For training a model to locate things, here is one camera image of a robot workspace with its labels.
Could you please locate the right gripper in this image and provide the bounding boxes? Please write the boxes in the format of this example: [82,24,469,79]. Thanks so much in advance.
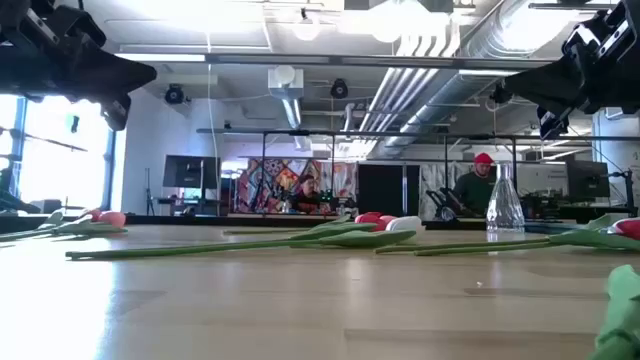
[502,0,640,141]

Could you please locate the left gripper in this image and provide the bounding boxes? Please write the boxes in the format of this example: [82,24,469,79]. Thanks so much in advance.
[0,0,158,132]

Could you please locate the white artificial tulip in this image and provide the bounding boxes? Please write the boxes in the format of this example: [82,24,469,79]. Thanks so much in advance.
[588,263,640,360]
[64,215,425,261]

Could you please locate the clear bottle-shaped glass vase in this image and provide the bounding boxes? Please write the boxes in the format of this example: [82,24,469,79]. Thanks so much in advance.
[485,160,527,234]

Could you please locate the black ceiling spot lamp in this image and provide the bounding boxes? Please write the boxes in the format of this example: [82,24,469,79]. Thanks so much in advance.
[488,81,512,106]
[329,78,350,100]
[163,83,186,106]

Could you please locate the black computer monitor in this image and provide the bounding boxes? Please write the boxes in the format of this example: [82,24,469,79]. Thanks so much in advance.
[565,159,611,200]
[162,154,221,190]

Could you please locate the large window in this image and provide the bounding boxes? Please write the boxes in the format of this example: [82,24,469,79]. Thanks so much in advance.
[0,94,119,214]

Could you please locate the black tripod stand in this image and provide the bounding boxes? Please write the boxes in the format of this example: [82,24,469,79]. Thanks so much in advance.
[143,167,156,216]

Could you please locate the person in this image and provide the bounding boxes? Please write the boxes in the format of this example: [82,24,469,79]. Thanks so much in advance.
[289,173,324,215]
[452,152,500,219]

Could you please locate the black standing desk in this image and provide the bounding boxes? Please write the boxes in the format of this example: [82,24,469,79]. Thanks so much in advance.
[154,197,224,217]

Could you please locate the white patterned curtain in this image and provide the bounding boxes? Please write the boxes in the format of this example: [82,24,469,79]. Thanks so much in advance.
[418,162,459,221]

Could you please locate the white ceiling pipes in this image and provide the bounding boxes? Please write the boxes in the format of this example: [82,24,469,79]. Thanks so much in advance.
[355,18,464,135]

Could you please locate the black cabinet panel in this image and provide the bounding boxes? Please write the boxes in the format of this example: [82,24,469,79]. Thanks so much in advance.
[357,162,421,219]

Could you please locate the colourful patterned tapestry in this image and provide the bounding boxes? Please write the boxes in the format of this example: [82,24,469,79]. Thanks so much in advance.
[235,157,359,216]

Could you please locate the long ceiling light bar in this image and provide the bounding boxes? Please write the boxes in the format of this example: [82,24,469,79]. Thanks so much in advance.
[113,51,555,71]

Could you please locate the round white ceiling lamp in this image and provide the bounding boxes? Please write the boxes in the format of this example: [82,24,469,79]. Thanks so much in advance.
[291,7,322,43]

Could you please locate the silver spiral air duct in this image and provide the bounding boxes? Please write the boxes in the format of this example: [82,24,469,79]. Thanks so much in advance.
[372,0,624,160]

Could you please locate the black ceiling rail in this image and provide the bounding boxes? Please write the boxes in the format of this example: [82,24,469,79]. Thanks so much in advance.
[528,2,617,11]

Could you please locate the black background rig frame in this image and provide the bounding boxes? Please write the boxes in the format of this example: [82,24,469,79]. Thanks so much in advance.
[196,127,640,219]

